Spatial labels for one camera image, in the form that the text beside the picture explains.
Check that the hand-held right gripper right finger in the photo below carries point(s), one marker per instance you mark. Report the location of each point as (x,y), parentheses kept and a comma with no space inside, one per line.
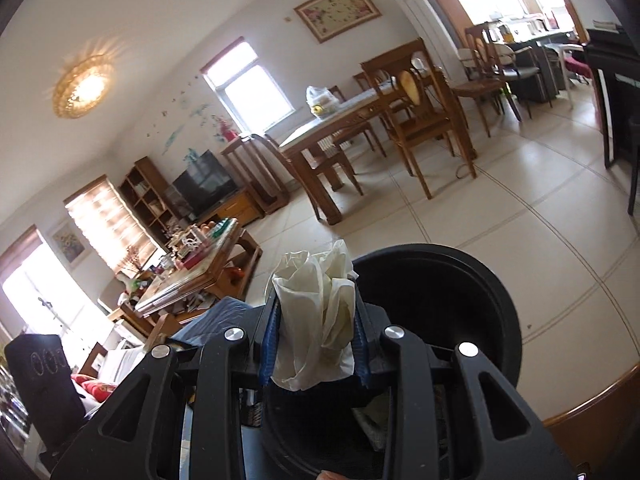
(361,360)

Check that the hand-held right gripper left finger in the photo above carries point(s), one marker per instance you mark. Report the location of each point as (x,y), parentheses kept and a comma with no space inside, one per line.
(267,355)

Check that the white paper towel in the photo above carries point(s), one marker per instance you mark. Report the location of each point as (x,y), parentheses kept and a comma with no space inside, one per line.
(310,310)

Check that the black round bin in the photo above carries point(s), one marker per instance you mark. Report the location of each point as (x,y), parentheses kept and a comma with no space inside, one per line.
(430,290)

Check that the person's left hand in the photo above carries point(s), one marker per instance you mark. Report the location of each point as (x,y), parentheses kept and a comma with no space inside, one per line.
(331,476)

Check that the wooden coffee table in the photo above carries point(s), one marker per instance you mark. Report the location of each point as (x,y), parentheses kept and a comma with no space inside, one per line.
(200,270)

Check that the wooden television cabinet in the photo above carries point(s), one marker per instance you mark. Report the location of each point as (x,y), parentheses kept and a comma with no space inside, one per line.
(240,207)

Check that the red patterned cushion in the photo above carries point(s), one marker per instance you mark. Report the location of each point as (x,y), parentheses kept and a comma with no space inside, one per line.
(95,387)

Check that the black television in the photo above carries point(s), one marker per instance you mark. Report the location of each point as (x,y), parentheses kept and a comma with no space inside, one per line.
(205,185)

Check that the tall wooden console stand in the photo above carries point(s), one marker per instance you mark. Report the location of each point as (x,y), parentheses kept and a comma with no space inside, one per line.
(252,170)

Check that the wooden bookshelf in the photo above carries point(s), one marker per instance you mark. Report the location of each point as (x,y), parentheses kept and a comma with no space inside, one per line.
(145,197)

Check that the wooden dining chair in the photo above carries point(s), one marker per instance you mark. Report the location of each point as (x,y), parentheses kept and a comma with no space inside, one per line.
(325,160)
(360,132)
(475,90)

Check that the window roller blind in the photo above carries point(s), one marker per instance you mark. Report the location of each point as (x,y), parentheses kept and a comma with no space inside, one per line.
(105,220)

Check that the small framed flower picture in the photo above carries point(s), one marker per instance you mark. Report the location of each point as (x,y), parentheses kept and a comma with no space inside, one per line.
(69,242)

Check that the wooden chair with oval back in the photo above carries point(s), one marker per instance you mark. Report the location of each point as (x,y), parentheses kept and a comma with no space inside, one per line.
(420,130)

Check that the wooden dining table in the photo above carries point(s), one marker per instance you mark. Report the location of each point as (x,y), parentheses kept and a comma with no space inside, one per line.
(340,115)

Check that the clear plastic bag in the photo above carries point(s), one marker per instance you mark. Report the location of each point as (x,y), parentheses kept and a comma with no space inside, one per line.
(322,101)

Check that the round golden ceiling lamp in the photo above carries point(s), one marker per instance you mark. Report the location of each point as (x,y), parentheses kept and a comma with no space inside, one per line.
(82,87)

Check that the white standing air conditioner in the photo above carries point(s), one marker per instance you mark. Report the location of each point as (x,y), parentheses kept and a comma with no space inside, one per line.
(425,20)

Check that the large framed floral picture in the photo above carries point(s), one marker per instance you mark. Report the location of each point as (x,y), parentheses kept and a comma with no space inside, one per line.
(336,11)

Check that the black piano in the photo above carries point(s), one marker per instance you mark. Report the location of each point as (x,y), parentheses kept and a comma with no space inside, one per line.
(612,95)

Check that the white plastic chair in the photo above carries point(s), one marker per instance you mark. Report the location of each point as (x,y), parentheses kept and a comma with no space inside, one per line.
(570,60)

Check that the red wall decoration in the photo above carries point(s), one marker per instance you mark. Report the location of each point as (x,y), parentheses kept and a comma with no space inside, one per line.
(229,130)

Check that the wall window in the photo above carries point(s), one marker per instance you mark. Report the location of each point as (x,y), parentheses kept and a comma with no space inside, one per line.
(250,87)

